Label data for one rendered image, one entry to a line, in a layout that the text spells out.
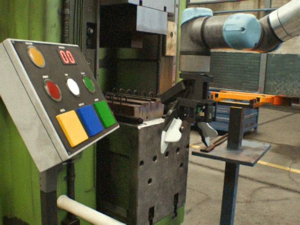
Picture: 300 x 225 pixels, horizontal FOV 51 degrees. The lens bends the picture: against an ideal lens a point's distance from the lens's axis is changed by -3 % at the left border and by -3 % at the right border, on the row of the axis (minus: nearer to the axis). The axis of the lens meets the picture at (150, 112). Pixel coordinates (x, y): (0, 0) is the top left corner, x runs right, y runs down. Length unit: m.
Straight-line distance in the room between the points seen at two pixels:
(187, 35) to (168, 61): 0.90
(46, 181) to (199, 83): 0.48
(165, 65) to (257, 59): 7.78
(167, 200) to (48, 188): 0.70
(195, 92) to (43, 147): 0.36
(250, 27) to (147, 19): 0.67
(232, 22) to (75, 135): 0.41
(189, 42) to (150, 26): 0.56
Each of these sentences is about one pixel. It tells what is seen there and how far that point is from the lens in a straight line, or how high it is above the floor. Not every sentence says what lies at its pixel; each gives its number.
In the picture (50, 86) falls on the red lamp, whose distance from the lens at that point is 0.74.
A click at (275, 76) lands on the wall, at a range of 9.15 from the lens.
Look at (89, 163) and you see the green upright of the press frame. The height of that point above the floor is 0.74.
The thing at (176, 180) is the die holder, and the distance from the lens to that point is 1.50.
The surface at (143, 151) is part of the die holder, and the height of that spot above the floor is 0.81.
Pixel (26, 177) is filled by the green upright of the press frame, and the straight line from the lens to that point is 1.44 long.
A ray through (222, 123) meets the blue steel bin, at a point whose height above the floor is 0.20.
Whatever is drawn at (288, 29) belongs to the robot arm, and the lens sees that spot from 0.78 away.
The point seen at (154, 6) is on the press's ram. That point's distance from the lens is 1.34.
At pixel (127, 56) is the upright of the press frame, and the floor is 1.18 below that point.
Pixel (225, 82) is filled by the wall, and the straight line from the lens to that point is 9.81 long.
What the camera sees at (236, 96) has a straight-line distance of 1.64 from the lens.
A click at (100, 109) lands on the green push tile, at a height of 1.02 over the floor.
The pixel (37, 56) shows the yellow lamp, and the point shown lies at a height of 1.16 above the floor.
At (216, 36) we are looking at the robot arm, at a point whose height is 1.22.
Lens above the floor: 1.17
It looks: 9 degrees down
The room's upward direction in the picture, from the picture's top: 2 degrees clockwise
